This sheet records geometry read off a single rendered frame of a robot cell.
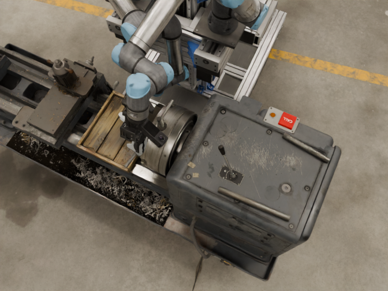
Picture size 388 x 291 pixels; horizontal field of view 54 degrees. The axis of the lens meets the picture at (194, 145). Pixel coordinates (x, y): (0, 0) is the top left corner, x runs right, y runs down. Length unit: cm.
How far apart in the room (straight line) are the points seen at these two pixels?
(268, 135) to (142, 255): 146
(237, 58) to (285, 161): 161
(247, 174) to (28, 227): 186
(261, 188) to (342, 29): 240
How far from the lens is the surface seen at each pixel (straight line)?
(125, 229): 273
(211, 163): 148
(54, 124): 199
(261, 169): 149
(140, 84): 119
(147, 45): 134
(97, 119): 203
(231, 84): 288
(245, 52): 305
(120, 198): 218
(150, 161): 162
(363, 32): 371
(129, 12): 167
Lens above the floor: 265
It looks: 68 degrees down
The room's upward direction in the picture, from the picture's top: 1 degrees counter-clockwise
